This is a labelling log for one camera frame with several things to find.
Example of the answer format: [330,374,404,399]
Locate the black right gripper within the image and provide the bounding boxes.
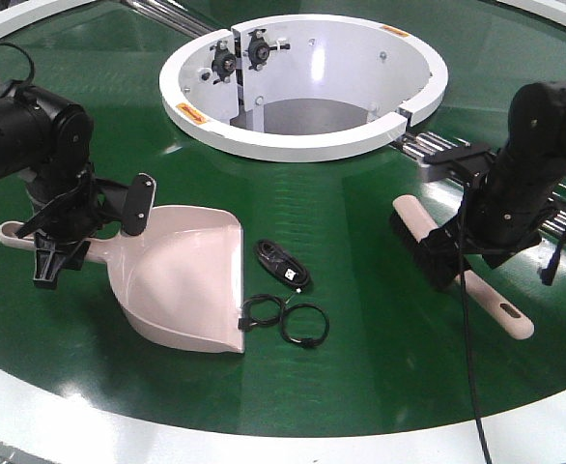
[415,225,471,291]

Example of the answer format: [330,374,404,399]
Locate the small black cable loop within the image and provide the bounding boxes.
[238,294,285,333]

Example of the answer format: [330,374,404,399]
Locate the grey camera on right wrist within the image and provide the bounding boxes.
[419,143,496,183]

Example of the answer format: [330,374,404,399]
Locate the black cable with tag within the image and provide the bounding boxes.
[252,238,312,293]

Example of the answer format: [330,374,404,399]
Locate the white inner conveyor ring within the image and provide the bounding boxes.
[158,14,449,163]

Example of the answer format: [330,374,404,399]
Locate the chrome conveyor rollers top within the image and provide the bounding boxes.
[121,0,216,39]

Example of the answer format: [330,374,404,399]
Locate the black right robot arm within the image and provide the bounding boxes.
[414,82,566,290]

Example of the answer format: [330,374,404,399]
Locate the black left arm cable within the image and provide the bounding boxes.
[0,42,37,93]

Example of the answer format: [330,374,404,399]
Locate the white outer conveyor rim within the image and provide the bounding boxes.
[0,1,566,463]

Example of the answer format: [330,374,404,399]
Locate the beige hand brush black bristles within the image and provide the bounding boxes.
[390,194,535,340]

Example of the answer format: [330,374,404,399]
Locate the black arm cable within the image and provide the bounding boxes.
[456,178,495,464]
[0,42,37,93]

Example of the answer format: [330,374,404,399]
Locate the chrome conveyor rollers right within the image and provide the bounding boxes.
[390,131,566,239]

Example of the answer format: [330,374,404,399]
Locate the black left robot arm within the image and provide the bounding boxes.
[0,81,156,289]

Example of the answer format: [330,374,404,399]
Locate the black bearing mount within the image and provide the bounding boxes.
[246,28,291,72]
[211,40,237,85]

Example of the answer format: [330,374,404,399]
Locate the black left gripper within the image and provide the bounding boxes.
[16,162,156,290]

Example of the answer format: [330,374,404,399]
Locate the beige plastic dustpan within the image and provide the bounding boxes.
[0,204,245,355]

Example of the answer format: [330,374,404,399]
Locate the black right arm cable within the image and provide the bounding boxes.
[456,178,495,464]

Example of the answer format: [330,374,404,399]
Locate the black bearing mount right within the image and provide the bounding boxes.
[246,28,291,72]

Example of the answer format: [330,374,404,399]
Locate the black bearing mount left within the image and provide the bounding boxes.
[211,40,237,85]

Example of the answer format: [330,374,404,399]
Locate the chrome conveyor rollers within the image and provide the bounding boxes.
[390,131,566,239]
[121,0,216,39]

